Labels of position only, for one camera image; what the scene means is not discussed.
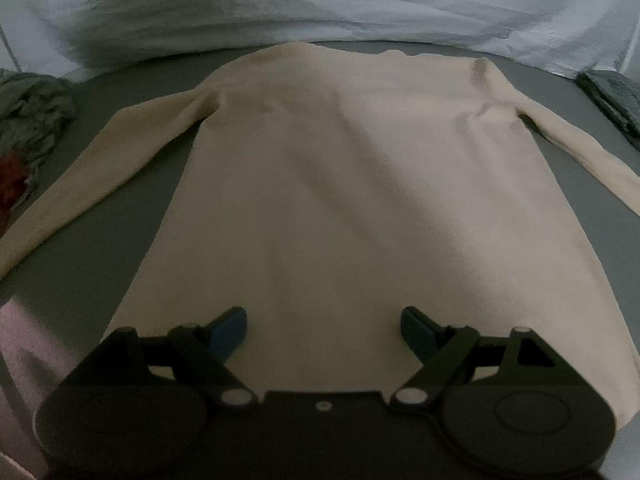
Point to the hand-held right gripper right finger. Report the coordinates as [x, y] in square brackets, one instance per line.
[416, 329]

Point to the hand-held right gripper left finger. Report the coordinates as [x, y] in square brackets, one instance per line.
[231, 330]

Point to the cream long-sleeved shirt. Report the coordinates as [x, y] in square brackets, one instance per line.
[345, 200]

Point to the pink cloth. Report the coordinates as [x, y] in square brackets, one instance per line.
[22, 360]

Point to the red cloth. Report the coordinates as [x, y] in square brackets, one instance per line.
[11, 177]

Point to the grey-green crumpled cloth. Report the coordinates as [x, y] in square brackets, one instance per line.
[30, 115]

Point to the folded dark grey cloth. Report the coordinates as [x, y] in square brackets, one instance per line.
[612, 102]

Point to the white printed quilt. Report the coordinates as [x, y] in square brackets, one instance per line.
[320, 5]

